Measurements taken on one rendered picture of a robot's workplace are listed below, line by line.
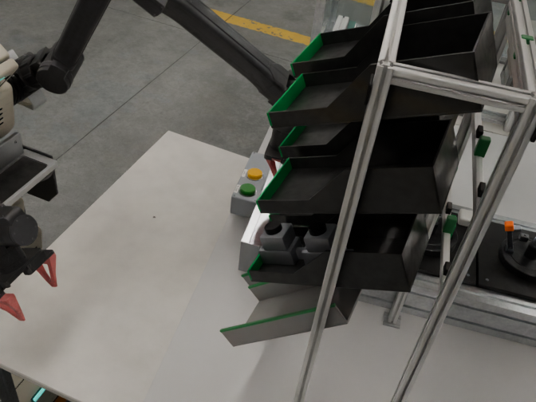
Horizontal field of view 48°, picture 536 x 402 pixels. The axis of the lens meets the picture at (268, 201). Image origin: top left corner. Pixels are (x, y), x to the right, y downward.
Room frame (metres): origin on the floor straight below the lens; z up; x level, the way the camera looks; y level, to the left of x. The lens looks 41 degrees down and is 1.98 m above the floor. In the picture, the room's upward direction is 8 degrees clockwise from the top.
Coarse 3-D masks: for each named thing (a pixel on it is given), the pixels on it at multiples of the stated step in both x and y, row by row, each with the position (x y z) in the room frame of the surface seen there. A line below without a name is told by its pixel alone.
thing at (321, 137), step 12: (384, 120) 0.80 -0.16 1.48; (396, 120) 0.79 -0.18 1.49; (408, 120) 0.79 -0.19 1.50; (420, 120) 0.78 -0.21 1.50; (300, 132) 0.93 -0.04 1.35; (312, 132) 0.92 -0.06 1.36; (324, 132) 0.91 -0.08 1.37; (336, 132) 0.90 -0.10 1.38; (348, 132) 0.81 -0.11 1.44; (360, 132) 0.81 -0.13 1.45; (288, 144) 0.88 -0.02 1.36; (300, 144) 0.88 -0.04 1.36; (312, 144) 0.83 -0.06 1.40; (324, 144) 0.83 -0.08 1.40; (336, 144) 0.82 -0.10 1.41; (348, 144) 0.81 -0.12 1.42; (288, 156) 0.84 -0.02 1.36; (300, 156) 0.84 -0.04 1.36
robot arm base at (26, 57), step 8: (24, 56) 1.26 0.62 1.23; (32, 56) 1.24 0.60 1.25; (24, 64) 1.22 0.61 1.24; (16, 72) 1.22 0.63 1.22; (24, 72) 1.22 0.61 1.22; (32, 72) 1.21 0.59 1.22; (24, 80) 1.21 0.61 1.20; (32, 80) 1.21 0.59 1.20; (24, 88) 1.22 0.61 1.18; (32, 88) 1.22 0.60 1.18; (40, 88) 1.23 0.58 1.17; (24, 96) 1.21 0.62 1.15
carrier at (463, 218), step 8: (424, 216) 1.17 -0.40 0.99; (440, 216) 1.16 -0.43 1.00; (456, 216) 1.21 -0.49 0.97; (464, 216) 1.19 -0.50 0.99; (472, 216) 1.20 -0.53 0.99; (440, 224) 1.15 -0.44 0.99; (456, 224) 1.18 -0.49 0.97; (464, 224) 1.18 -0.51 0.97; (432, 232) 1.11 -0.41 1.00; (440, 232) 1.12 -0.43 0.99; (456, 232) 1.13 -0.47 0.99; (464, 232) 1.15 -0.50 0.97; (432, 240) 1.09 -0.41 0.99; (440, 240) 1.09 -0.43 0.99; (456, 240) 1.10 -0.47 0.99; (432, 248) 1.06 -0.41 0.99; (440, 248) 1.06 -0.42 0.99; (456, 248) 1.09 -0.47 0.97; (424, 256) 1.05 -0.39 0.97; (432, 256) 1.05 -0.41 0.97; (424, 264) 1.02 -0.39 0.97; (432, 264) 1.02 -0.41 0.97; (472, 264) 1.04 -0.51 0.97; (424, 272) 1.00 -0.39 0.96; (432, 272) 1.00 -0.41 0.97; (472, 272) 1.02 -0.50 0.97; (464, 280) 0.99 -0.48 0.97; (472, 280) 0.99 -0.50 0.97
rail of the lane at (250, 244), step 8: (272, 176) 1.28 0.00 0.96; (256, 208) 1.15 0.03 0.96; (256, 216) 1.12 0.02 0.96; (264, 216) 1.12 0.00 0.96; (248, 224) 1.08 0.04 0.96; (256, 224) 1.09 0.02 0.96; (264, 224) 1.09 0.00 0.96; (248, 232) 1.05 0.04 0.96; (256, 232) 1.06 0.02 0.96; (248, 240) 1.03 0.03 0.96; (256, 240) 1.03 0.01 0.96; (240, 248) 1.02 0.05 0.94; (248, 248) 1.02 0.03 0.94; (256, 248) 1.01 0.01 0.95; (240, 256) 1.02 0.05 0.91; (248, 256) 1.02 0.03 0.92; (256, 256) 1.01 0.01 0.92; (240, 264) 1.02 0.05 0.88; (248, 264) 1.02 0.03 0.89
